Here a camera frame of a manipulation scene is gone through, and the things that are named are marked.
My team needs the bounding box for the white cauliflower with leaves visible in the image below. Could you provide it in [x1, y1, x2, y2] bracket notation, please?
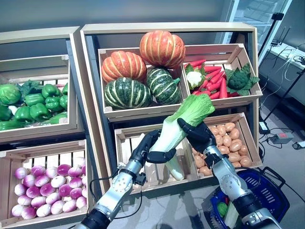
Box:
[184, 64, 207, 90]

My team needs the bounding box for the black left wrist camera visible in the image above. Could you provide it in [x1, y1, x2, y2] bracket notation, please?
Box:
[134, 173, 146, 186]

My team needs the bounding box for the round green cabbage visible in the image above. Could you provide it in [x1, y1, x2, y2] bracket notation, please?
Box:
[0, 83, 22, 105]

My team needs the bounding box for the orange striped pumpkin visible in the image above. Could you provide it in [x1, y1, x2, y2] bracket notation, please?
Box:
[139, 30, 186, 70]
[101, 50, 148, 83]

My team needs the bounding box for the green striped pumpkin with stem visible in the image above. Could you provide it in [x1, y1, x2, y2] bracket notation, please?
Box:
[146, 67, 182, 105]

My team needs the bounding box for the pile of green peppers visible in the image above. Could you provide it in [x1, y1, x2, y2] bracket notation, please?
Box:
[0, 54, 79, 139]

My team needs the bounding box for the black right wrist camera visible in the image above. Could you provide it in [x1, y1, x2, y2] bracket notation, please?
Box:
[204, 155, 216, 167]

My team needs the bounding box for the glass door cabinet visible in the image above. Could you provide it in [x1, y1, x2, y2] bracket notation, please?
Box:
[224, 0, 293, 65]

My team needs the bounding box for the grey box with red button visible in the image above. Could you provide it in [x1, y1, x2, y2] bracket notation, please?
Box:
[271, 132, 295, 145]

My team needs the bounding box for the black power adapter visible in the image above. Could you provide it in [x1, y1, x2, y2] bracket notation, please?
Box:
[258, 121, 271, 134]

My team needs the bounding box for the dark green striped pumpkin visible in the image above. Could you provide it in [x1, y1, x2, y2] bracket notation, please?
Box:
[103, 77, 153, 110]

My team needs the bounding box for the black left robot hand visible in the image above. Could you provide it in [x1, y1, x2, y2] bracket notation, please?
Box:
[130, 129, 177, 167]

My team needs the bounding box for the green broccoli with leaves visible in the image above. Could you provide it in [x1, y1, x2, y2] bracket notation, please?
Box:
[225, 63, 260, 96]

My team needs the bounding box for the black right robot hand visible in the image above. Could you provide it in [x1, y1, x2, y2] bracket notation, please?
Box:
[177, 118, 217, 155]

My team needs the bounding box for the blue plastic shopping basket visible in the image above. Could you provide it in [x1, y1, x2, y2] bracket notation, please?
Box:
[209, 167, 290, 229]

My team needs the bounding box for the green leafy vegetable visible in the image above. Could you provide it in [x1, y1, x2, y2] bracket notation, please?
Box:
[16, 80, 45, 96]

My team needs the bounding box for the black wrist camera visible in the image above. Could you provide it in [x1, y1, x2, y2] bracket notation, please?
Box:
[134, 173, 146, 186]
[204, 155, 216, 167]

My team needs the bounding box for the wooden vegetable display shelf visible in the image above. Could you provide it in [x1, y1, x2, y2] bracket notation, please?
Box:
[0, 26, 112, 229]
[80, 21, 264, 198]

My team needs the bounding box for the black router with antennas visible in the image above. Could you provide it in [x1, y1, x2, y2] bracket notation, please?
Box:
[271, 26, 292, 46]

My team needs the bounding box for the white desk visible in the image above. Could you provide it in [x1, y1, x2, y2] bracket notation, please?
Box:
[269, 42, 305, 150]

